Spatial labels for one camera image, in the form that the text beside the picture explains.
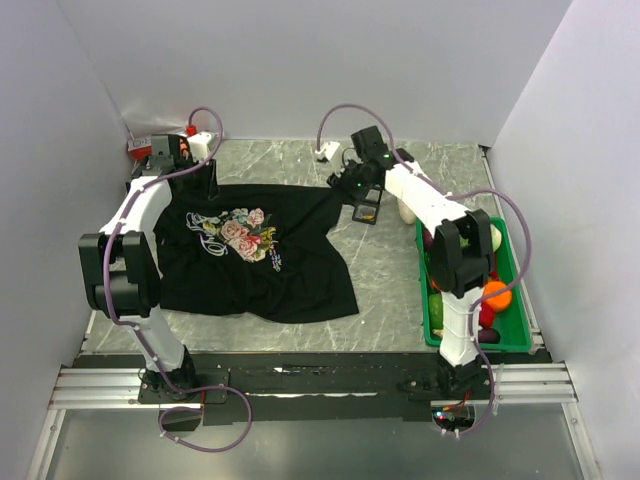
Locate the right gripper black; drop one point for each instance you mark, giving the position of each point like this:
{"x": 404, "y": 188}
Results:
{"x": 337, "y": 181}

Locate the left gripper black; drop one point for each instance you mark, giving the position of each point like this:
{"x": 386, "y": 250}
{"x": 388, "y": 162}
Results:
{"x": 209, "y": 188}

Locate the black printed t-shirt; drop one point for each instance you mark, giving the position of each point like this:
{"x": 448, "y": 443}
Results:
{"x": 255, "y": 248}

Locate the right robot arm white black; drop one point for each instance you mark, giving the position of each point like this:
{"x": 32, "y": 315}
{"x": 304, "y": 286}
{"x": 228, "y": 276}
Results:
{"x": 460, "y": 254}

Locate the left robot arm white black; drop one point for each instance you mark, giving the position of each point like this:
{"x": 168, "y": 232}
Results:
{"x": 120, "y": 275}

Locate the white toy radish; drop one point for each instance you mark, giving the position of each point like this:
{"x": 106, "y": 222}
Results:
{"x": 406, "y": 214}

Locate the red white toothpaste box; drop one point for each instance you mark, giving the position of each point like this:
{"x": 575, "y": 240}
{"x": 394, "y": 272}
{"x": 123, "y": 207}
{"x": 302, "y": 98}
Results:
{"x": 139, "y": 148}

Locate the clear plastic bag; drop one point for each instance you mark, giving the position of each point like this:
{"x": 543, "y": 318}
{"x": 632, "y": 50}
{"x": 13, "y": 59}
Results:
{"x": 142, "y": 119}

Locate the purple toy onion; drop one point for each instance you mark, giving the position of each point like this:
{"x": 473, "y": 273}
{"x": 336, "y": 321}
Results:
{"x": 428, "y": 240}

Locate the green toy pepper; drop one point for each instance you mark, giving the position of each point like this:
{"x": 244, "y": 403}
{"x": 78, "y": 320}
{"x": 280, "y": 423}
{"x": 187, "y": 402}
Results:
{"x": 435, "y": 309}

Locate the green toy lettuce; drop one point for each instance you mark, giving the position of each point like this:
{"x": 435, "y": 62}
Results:
{"x": 496, "y": 238}

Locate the red toy pepper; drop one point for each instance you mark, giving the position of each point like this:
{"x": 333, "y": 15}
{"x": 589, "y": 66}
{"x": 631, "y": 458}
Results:
{"x": 487, "y": 312}

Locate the orange toy fruit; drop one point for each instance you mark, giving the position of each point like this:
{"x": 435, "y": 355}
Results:
{"x": 497, "y": 296}

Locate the purple toy eggplant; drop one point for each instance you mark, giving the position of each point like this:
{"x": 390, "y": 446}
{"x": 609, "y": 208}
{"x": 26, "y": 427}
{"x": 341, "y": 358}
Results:
{"x": 488, "y": 336}

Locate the green plastic bin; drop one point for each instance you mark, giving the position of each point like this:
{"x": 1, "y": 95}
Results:
{"x": 512, "y": 323}

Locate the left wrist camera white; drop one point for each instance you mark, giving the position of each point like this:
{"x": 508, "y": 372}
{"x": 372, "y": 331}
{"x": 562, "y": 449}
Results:
{"x": 200, "y": 143}

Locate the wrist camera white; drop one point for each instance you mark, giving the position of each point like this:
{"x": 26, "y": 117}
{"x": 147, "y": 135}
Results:
{"x": 326, "y": 151}
{"x": 200, "y": 143}

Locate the black wire frame stand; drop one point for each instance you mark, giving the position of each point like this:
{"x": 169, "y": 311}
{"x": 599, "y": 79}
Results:
{"x": 370, "y": 204}

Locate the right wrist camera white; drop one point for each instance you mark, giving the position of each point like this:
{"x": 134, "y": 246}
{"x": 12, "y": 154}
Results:
{"x": 326, "y": 151}

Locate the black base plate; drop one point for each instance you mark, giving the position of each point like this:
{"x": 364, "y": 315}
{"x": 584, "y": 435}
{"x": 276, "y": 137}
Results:
{"x": 231, "y": 387}

